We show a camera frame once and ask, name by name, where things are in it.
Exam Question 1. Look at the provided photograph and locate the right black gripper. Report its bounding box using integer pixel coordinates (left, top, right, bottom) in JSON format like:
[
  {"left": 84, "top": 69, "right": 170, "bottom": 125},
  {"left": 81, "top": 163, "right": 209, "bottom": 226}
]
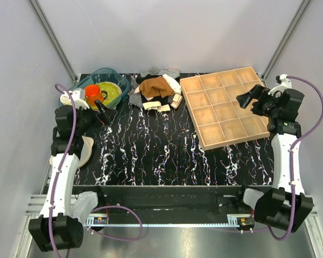
[{"left": 236, "top": 84, "right": 282, "bottom": 119}]

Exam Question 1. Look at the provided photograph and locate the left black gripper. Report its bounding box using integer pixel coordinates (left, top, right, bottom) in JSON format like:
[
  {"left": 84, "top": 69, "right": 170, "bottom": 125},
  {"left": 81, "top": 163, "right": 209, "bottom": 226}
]
[{"left": 74, "top": 99, "right": 117, "bottom": 135}]

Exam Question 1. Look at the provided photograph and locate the brown boxer underwear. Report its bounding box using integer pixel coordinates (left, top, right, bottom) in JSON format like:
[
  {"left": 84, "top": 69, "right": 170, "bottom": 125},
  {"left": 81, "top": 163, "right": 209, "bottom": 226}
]
[{"left": 139, "top": 76, "right": 174, "bottom": 98}]

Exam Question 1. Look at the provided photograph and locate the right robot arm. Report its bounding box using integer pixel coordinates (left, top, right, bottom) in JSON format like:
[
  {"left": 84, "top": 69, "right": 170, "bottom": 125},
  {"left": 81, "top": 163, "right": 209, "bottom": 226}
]
[{"left": 233, "top": 84, "right": 313, "bottom": 233}]

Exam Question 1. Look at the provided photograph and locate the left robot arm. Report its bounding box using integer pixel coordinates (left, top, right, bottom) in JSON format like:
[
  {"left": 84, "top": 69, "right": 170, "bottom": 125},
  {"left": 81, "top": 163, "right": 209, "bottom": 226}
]
[{"left": 29, "top": 101, "right": 117, "bottom": 252}]

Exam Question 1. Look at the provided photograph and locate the striped grey underwear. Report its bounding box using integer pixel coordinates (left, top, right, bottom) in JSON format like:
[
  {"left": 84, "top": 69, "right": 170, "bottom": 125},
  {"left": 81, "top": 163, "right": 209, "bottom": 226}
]
[{"left": 127, "top": 67, "right": 180, "bottom": 108}]

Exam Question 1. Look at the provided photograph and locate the cream white underwear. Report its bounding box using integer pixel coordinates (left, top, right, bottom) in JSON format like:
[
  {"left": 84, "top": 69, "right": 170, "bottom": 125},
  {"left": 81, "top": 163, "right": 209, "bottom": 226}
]
[{"left": 163, "top": 74, "right": 181, "bottom": 95}]

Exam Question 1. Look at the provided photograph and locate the orange mug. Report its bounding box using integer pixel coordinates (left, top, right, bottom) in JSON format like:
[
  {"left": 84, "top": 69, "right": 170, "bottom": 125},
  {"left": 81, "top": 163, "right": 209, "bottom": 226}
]
[{"left": 85, "top": 84, "right": 108, "bottom": 105}]

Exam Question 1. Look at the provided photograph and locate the yellow-green dotted plate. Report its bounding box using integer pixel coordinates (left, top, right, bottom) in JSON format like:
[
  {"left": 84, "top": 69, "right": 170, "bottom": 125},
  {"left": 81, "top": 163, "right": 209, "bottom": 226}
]
[{"left": 89, "top": 82, "right": 122, "bottom": 110}]

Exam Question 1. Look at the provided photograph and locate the blue transparent plastic bin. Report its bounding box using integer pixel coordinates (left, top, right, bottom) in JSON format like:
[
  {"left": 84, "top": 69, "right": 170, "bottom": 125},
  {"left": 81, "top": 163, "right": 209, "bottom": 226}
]
[{"left": 69, "top": 68, "right": 130, "bottom": 105}]

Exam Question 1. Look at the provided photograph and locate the cream yellow mug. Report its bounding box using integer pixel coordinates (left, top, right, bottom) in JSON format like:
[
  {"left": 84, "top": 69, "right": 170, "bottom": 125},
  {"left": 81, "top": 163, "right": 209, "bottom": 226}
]
[{"left": 60, "top": 91, "right": 72, "bottom": 106}]

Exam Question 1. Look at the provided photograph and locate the wooden compartment tray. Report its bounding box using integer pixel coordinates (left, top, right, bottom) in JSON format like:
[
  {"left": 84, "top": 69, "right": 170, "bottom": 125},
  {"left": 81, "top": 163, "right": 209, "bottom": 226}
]
[{"left": 180, "top": 67, "right": 269, "bottom": 151}]

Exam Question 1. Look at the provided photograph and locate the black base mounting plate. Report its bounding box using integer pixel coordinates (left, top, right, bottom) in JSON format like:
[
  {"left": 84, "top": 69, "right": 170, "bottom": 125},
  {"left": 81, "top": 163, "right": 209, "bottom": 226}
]
[{"left": 72, "top": 185, "right": 252, "bottom": 226}]

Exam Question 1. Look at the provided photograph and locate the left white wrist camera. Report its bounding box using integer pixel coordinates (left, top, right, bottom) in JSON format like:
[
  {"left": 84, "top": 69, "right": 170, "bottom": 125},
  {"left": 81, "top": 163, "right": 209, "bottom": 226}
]
[{"left": 69, "top": 88, "right": 90, "bottom": 110}]

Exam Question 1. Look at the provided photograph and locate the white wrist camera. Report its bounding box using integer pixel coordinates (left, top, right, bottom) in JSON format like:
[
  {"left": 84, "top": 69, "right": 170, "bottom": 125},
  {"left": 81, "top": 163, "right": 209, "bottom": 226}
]
[
  {"left": 69, "top": 88, "right": 90, "bottom": 110},
  {"left": 268, "top": 74, "right": 292, "bottom": 96}
]

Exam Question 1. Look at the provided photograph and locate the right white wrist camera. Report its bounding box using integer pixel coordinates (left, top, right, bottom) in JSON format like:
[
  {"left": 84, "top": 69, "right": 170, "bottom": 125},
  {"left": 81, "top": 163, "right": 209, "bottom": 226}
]
[{"left": 268, "top": 74, "right": 292, "bottom": 96}]

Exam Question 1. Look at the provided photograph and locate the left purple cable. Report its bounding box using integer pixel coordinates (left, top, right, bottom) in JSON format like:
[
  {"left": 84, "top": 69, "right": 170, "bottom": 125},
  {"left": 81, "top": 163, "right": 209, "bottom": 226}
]
[{"left": 47, "top": 83, "right": 145, "bottom": 258}]

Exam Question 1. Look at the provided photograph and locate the purple cable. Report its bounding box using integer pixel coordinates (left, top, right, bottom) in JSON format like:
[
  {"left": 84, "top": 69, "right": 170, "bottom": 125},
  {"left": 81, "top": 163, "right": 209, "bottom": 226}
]
[
  {"left": 266, "top": 75, "right": 323, "bottom": 241},
  {"left": 47, "top": 83, "right": 145, "bottom": 258}
]

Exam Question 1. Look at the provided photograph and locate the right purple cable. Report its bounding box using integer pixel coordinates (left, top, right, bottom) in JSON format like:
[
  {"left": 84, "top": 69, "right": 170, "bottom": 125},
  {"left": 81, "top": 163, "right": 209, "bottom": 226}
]
[{"left": 266, "top": 75, "right": 323, "bottom": 241}]

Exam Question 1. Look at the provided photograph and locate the aluminium front rail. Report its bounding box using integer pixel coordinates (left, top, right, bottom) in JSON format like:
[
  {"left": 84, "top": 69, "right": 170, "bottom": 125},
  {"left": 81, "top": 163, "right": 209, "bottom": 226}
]
[{"left": 25, "top": 195, "right": 320, "bottom": 229}]

